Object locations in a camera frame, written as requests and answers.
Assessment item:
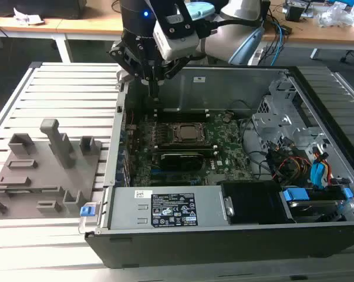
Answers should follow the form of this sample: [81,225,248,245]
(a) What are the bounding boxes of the black RAM slot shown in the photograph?
[153,142,218,150]
[154,113,210,121]
[154,148,219,156]
[154,108,210,115]

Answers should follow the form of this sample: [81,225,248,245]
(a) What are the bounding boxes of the black equipment box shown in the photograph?
[0,0,87,20]

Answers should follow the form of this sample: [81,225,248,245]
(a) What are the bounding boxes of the crumpled white paper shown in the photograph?
[12,8,46,26]

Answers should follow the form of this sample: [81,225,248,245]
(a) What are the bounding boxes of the silver CPU in socket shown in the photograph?
[168,122,210,143]

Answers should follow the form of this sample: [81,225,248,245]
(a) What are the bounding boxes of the white power strip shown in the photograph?
[248,48,265,66]

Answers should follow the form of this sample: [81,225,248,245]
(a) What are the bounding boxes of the black graphics card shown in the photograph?
[159,152,206,172]

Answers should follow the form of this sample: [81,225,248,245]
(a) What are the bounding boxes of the small black container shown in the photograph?
[284,4,306,22]

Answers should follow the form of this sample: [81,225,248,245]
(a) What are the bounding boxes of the green motherboard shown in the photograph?
[125,108,254,187]

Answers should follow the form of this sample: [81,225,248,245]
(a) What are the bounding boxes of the metal drive cage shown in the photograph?
[251,78,328,154]

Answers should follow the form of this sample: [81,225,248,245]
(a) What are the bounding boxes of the grey parts rack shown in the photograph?
[0,118,103,220]

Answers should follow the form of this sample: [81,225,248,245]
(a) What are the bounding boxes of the grey power supply unit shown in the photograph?
[107,186,228,230]

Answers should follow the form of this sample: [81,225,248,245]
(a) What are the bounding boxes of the blue case latch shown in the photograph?
[80,205,96,218]

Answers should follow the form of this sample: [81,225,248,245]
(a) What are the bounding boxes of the clear plastic bag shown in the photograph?
[316,1,354,29]

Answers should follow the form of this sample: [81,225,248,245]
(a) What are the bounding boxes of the black PC case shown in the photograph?
[85,66,354,268]

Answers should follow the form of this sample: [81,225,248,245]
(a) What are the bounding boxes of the hard disk in blue carrier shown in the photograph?
[280,187,354,224]

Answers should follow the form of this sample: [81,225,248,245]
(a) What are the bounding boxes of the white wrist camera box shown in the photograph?
[152,19,201,62]

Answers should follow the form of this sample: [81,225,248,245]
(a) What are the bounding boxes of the wooden desk white frame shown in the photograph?
[0,0,127,63]
[260,0,354,60]

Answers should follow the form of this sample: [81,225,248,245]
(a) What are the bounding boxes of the red yellow wire bundle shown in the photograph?
[268,142,313,180]

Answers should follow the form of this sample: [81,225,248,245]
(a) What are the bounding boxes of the blue flat data wire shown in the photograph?
[309,160,332,191]

